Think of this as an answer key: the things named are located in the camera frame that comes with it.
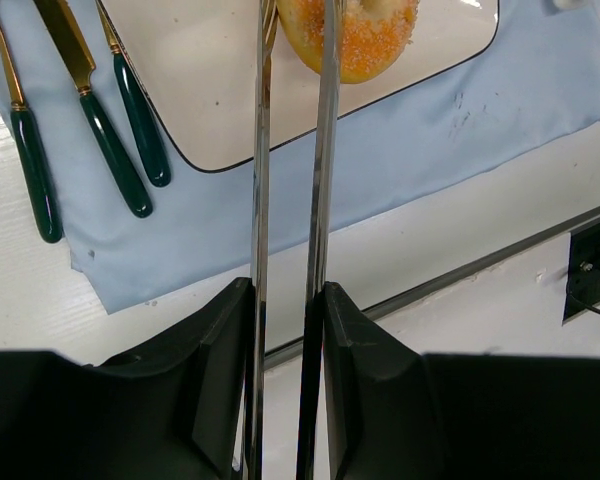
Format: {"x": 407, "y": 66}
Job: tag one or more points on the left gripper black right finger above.
{"x": 395, "y": 414}

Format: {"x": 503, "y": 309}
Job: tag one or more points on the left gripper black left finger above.
{"x": 165, "y": 409}

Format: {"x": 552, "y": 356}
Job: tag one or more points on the orange glazed donut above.
{"x": 376, "y": 34}

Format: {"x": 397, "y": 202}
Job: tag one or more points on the metal serving tongs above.
{"x": 316, "y": 203}

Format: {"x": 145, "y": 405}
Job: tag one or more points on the light blue cloth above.
{"x": 538, "y": 81}

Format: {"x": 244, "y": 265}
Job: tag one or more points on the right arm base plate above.
{"x": 583, "y": 274}

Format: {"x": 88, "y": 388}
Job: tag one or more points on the green handled fork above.
{"x": 32, "y": 155}

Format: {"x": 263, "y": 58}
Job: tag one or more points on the green handled spoon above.
{"x": 145, "y": 131}

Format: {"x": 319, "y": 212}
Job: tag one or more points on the green handled knife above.
{"x": 75, "y": 53}

